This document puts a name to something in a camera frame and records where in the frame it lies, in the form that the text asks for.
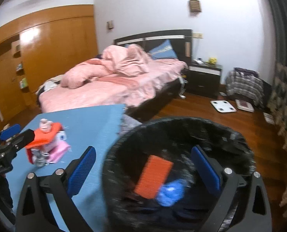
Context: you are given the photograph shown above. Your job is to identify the blue pillow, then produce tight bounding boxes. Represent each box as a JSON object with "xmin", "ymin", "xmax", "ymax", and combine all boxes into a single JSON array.
[{"xmin": 149, "ymin": 39, "xmax": 177, "ymax": 60}]

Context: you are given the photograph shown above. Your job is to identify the blue plastic bag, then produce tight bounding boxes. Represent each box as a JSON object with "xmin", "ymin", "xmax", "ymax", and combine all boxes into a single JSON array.
[{"xmin": 155, "ymin": 179, "xmax": 186, "ymax": 207}]

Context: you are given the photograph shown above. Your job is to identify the clothes pile on bed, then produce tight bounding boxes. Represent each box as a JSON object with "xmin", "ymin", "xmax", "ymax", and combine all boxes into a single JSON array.
[{"xmin": 35, "ymin": 74, "xmax": 64, "ymax": 95}]

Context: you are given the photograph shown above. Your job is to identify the right wall lamp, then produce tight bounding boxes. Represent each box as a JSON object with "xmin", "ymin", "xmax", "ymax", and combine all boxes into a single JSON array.
[{"xmin": 188, "ymin": 0, "xmax": 202, "ymax": 13}]

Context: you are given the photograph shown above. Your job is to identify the white bathroom scale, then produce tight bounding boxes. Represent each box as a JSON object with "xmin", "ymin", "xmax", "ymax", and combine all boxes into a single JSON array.
[{"xmin": 210, "ymin": 100, "xmax": 237, "ymax": 113}]

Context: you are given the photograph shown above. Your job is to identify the left wall lamp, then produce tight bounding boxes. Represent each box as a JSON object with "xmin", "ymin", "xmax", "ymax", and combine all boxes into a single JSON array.
[{"xmin": 107, "ymin": 20, "xmax": 114, "ymax": 30}]

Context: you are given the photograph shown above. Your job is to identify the yellow plush toy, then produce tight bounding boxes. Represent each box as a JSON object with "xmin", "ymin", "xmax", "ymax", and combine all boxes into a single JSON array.
[{"xmin": 208, "ymin": 57, "xmax": 217, "ymax": 65}]

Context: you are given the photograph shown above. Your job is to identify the bed with pink sheet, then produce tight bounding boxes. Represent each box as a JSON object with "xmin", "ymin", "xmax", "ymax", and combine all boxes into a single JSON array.
[{"xmin": 36, "ymin": 58, "xmax": 189, "ymax": 122}]

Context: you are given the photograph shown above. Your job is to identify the wooden wardrobe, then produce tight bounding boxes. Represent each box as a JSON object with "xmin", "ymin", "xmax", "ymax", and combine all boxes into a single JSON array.
[{"xmin": 0, "ymin": 5, "xmax": 98, "ymax": 123}]

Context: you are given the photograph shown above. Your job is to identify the orange foam net sleeve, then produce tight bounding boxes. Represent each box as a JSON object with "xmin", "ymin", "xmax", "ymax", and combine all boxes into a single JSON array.
[{"xmin": 134, "ymin": 155, "xmax": 173, "ymax": 199}]

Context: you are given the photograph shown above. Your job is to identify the wall lamp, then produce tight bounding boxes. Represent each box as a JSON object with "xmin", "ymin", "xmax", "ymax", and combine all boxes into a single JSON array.
[
  {"xmin": 188, "ymin": 0, "xmax": 202, "ymax": 13},
  {"xmin": 107, "ymin": 20, "xmax": 114, "ymax": 30}
]

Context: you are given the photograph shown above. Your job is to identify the pink sock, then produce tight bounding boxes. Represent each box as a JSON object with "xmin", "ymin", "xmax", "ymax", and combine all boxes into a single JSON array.
[{"xmin": 39, "ymin": 118, "xmax": 53, "ymax": 134}]

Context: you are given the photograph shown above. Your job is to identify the pink cloth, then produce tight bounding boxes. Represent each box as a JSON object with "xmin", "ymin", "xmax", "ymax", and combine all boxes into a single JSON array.
[{"xmin": 47, "ymin": 140, "xmax": 70, "ymax": 164}]

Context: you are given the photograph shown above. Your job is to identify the black lined trash bin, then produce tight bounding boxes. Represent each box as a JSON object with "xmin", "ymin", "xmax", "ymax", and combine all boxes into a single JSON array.
[{"xmin": 102, "ymin": 117, "xmax": 256, "ymax": 231}]

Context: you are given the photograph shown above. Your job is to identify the pink crumpled duvet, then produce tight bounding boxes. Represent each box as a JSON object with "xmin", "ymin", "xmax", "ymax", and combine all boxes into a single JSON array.
[{"xmin": 61, "ymin": 44, "xmax": 152, "ymax": 89}]

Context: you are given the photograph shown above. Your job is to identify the blue table mat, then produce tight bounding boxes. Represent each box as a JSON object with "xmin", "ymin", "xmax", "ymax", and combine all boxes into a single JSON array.
[{"xmin": 6, "ymin": 104, "xmax": 124, "ymax": 231}]

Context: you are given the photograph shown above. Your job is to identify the plaid shirt on chair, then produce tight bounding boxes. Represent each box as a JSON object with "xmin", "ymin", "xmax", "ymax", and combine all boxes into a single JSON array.
[{"xmin": 225, "ymin": 68, "xmax": 264, "ymax": 106}]

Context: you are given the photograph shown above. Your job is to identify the red cloth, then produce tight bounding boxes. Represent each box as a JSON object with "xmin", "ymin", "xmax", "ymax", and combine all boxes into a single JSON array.
[{"xmin": 25, "ymin": 123, "xmax": 62, "ymax": 164}]

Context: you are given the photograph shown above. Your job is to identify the black white nightstand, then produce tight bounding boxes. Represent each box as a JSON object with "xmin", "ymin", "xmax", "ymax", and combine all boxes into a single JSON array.
[{"xmin": 186, "ymin": 61, "xmax": 223, "ymax": 99}]

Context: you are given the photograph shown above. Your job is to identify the black headboard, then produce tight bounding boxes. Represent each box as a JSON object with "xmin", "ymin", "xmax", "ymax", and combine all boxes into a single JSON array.
[{"xmin": 113, "ymin": 29, "xmax": 193, "ymax": 66}]

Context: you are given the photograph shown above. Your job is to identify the grey sock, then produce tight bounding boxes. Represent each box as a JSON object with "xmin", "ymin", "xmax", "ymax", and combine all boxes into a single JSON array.
[{"xmin": 31, "ymin": 149, "xmax": 50, "ymax": 168}]

